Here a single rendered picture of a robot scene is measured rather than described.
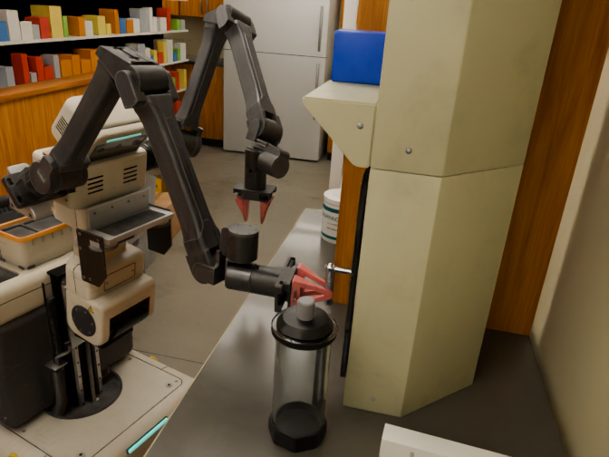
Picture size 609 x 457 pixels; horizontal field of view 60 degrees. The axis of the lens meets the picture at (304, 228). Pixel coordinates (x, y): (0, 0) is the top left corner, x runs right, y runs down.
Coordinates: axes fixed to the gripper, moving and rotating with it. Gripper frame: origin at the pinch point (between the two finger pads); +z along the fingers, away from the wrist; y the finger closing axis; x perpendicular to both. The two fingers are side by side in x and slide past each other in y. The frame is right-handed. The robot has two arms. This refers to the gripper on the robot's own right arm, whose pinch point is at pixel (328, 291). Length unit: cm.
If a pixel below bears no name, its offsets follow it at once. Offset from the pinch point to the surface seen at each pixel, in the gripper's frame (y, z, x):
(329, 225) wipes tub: 65, -10, 23
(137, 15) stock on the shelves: 372, -243, 20
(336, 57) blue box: 19.7, -5.0, -38.3
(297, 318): -15.2, -2.5, -5.2
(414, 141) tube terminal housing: -1.9, 11.2, -31.9
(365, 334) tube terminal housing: -6.4, 8.1, 3.0
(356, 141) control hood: -2.0, 2.6, -30.8
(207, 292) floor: 158, -95, 137
